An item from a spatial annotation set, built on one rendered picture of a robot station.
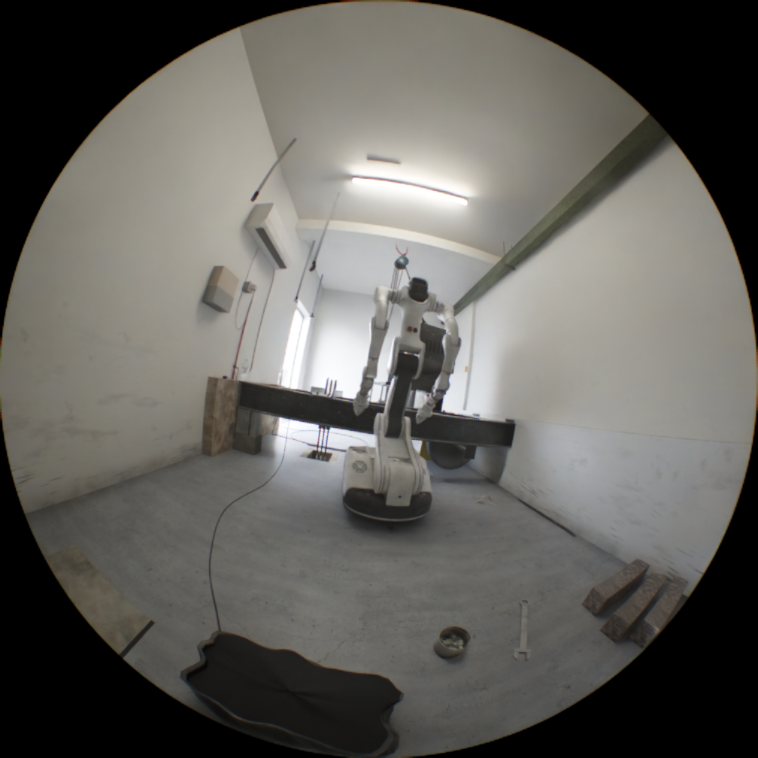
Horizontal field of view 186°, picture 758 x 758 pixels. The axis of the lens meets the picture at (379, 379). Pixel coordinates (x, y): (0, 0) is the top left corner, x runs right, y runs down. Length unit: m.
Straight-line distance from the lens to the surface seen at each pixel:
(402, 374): 1.45
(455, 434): 2.25
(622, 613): 1.16
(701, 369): 1.62
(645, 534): 1.65
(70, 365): 1.36
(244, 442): 2.33
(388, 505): 1.29
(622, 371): 1.81
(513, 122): 2.33
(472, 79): 2.19
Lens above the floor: 0.75
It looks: 4 degrees up
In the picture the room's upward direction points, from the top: 9 degrees clockwise
